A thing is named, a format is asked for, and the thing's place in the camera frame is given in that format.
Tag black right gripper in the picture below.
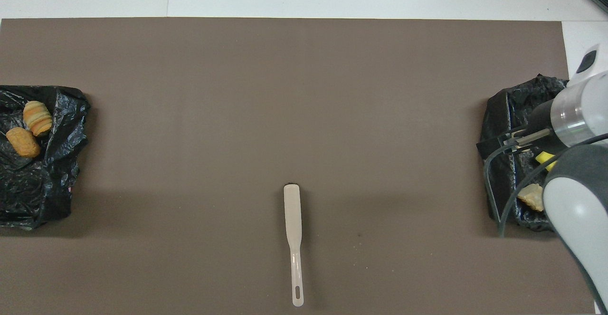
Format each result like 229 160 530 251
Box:
476 99 557 160

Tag green and yellow sponge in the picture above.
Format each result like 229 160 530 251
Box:
536 151 557 172

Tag beige torn sponge chunk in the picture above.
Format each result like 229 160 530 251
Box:
23 100 53 137
517 183 544 212

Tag beige hand brush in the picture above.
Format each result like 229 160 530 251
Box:
284 183 304 307

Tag brown cork-like sponge chunk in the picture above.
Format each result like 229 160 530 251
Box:
6 126 42 159

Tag black bag lined bin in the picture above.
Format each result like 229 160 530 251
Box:
0 85 91 231
476 74 570 232

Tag brown table mat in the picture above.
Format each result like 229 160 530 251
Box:
0 18 597 315

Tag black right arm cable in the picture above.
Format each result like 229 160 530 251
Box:
483 129 608 238

